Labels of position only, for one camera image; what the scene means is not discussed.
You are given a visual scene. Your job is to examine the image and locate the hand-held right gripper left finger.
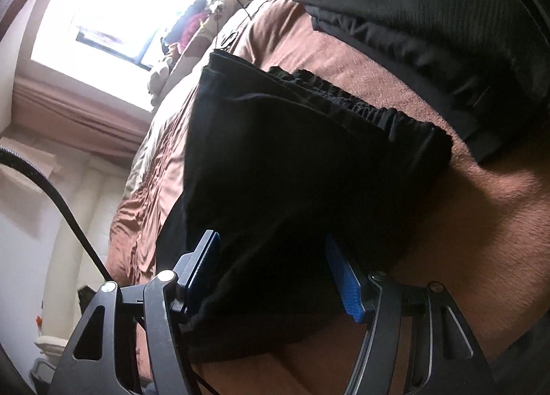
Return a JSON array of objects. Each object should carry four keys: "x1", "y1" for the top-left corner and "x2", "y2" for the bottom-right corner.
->
[{"x1": 47, "y1": 229, "x2": 222, "y2": 395}]

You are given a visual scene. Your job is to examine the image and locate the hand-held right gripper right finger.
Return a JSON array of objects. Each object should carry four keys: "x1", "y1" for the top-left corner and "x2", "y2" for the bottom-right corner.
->
[{"x1": 324, "y1": 234, "x2": 499, "y2": 395}]

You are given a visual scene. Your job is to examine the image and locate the black pants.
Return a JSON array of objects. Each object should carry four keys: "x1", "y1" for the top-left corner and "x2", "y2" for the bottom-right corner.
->
[{"x1": 157, "y1": 49, "x2": 454, "y2": 363}]

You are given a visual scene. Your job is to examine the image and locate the white padded headboard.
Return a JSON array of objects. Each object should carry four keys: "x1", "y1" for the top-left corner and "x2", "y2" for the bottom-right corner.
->
[{"x1": 43, "y1": 150, "x2": 142, "y2": 336}]

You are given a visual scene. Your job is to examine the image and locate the brown fleece blanket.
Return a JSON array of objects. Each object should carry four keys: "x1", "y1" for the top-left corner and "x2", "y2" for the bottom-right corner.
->
[{"x1": 105, "y1": 0, "x2": 550, "y2": 395}]

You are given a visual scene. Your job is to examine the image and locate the white rounded furniture top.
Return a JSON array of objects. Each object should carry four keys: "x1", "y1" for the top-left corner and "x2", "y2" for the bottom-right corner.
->
[{"x1": 34, "y1": 332, "x2": 65, "y2": 355}]

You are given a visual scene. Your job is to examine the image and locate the brown curtain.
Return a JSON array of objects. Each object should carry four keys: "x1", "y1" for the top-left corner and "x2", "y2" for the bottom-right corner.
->
[{"x1": 13, "y1": 77, "x2": 155, "y2": 168}]

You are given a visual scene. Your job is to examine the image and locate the beige plush toy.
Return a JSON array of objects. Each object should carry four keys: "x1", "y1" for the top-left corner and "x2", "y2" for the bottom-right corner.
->
[{"x1": 146, "y1": 58, "x2": 177, "y2": 106}]

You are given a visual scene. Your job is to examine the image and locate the patterned beige pillow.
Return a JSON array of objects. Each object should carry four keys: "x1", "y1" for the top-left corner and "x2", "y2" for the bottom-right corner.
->
[{"x1": 163, "y1": 0, "x2": 241, "y2": 91}]

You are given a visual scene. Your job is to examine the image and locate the pink garment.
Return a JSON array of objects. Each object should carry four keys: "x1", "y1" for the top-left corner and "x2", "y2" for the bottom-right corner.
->
[{"x1": 178, "y1": 11, "x2": 207, "y2": 52}]

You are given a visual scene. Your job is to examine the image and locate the dark hanging garment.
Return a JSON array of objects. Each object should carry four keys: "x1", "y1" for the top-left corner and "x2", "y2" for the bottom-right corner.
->
[{"x1": 163, "y1": 0, "x2": 224, "y2": 48}]

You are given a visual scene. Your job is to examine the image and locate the bright window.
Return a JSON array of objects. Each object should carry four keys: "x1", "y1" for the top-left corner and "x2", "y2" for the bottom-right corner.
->
[{"x1": 30, "y1": 0, "x2": 224, "y2": 112}]

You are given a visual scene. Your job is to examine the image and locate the person's dark jacket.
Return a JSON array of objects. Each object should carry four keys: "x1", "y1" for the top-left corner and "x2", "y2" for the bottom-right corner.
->
[{"x1": 290, "y1": 0, "x2": 550, "y2": 164}]

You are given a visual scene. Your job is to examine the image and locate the thick black braided cable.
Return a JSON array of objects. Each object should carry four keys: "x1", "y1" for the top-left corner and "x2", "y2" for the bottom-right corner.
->
[{"x1": 0, "y1": 146, "x2": 112, "y2": 284}]

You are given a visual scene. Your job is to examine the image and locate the thin black cable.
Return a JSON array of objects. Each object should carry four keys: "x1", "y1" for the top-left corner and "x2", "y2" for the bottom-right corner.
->
[{"x1": 215, "y1": 0, "x2": 254, "y2": 52}]

